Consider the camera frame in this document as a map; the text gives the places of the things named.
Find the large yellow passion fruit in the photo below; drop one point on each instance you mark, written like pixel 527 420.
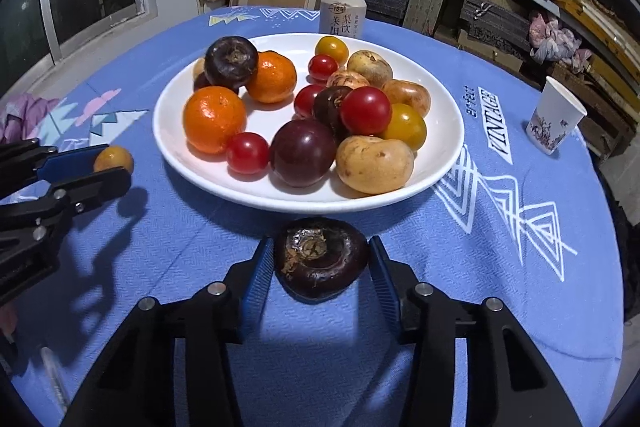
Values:
pixel 369 67

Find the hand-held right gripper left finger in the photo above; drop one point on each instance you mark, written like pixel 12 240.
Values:
pixel 257 287

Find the pink cloth bundle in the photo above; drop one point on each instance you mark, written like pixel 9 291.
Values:
pixel 557 39

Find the amber yellow tomato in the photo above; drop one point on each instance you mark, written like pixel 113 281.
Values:
pixel 406 127

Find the spotted orange-yellow passion fruit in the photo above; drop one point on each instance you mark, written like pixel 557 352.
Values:
pixel 407 97

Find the pale yellow round fruit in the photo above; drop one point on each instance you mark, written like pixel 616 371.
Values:
pixel 199 68

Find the red tomato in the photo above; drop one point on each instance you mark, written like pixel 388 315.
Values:
pixel 365 110
pixel 306 100
pixel 247 152
pixel 322 67

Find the white oval plate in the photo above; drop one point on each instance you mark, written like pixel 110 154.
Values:
pixel 430 172

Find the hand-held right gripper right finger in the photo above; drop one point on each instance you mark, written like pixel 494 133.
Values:
pixel 385 287

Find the purple cloth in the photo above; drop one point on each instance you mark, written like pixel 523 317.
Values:
pixel 25 117

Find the small yellow-orange tomato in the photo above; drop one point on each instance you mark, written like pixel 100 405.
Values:
pixel 113 159

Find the tan yellow passion fruit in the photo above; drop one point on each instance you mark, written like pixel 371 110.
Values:
pixel 374 163

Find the white drink can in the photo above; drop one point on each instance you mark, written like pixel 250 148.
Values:
pixel 342 14

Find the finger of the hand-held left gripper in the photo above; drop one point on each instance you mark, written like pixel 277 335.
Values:
pixel 97 188
pixel 70 162

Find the orange-yellow tomato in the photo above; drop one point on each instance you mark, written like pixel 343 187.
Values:
pixel 331 49

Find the black bag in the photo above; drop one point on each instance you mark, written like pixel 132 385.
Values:
pixel 617 247

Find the striped orange tomato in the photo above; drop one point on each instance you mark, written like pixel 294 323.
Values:
pixel 347 80

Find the stack of dark brown boxes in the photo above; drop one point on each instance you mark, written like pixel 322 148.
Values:
pixel 492 19

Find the white floral paper cup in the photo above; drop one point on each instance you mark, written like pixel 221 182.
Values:
pixel 552 117

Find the orange mandarin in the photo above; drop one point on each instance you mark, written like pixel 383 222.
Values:
pixel 214 119
pixel 272 78

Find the stack of yellow flat boxes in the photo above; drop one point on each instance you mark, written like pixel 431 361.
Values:
pixel 605 42

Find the blue patterned tablecloth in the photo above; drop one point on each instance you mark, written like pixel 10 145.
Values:
pixel 500 282

